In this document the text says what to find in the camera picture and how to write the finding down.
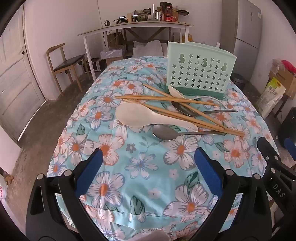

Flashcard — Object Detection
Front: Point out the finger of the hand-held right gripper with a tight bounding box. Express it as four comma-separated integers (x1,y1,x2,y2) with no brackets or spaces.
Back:
284,138,296,160
257,137,281,171

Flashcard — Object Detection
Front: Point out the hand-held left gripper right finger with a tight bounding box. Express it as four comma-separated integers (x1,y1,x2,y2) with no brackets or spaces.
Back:
191,147,272,241

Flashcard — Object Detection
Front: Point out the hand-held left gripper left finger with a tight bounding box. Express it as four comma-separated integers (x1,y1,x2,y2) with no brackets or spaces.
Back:
25,148,104,241

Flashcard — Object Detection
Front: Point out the metal spoon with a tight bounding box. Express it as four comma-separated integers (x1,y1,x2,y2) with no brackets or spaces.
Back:
152,124,228,141
171,102,238,117

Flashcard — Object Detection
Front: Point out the white rice paddle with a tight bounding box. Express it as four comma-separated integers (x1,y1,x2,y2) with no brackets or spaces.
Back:
115,103,199,132

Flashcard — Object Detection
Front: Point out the white ceramic spoon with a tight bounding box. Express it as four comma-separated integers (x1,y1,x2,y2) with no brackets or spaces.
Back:
168,85,227,109

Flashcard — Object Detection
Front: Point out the green plastic utensil holder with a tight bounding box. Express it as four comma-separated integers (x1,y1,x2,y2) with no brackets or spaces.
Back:
166,41,238,100

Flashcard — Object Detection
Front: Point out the black trash can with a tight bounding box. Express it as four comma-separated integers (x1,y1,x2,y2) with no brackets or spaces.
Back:
276,109,296,142

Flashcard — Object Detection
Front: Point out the white yellow sack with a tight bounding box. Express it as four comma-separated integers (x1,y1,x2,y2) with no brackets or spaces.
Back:
256,77,287,119

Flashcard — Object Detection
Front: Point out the blue floral blanket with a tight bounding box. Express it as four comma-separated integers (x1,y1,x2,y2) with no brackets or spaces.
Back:
46,56,281,241

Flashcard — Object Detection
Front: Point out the large cardboard box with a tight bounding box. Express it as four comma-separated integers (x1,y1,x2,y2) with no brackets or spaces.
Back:
268,66,296,99

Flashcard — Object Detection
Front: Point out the metal pot on floor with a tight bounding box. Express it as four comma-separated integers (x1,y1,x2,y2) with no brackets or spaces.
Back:
231,73,247,88

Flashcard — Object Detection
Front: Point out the red fluffy bundle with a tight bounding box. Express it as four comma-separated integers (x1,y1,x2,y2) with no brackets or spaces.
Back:
281,60,296,73

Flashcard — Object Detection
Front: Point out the white printed bag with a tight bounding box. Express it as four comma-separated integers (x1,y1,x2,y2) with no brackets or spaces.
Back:
0,173,8,200

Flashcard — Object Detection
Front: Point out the white panel door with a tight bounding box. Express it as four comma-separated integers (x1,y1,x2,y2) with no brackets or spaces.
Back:
0,3,48,142

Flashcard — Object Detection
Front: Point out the wooden chair dark seat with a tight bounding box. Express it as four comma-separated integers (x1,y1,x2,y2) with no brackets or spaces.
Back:
46,43,86,96

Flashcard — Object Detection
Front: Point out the white plastic storage box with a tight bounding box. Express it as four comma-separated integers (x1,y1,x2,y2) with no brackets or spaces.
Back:
99,46,127,59

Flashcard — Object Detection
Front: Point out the grey refrigerator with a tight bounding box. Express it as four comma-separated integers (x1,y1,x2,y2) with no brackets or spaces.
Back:
221,0,263,81

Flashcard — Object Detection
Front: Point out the grey pillow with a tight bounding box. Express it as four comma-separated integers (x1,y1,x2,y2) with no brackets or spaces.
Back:
132,40,164,57

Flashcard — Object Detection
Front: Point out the white long table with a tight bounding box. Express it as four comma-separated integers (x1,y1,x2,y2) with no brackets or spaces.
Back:
77,22,194,80

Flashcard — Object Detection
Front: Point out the black wall cable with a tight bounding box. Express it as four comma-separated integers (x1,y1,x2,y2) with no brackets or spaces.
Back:
97,0,105,22

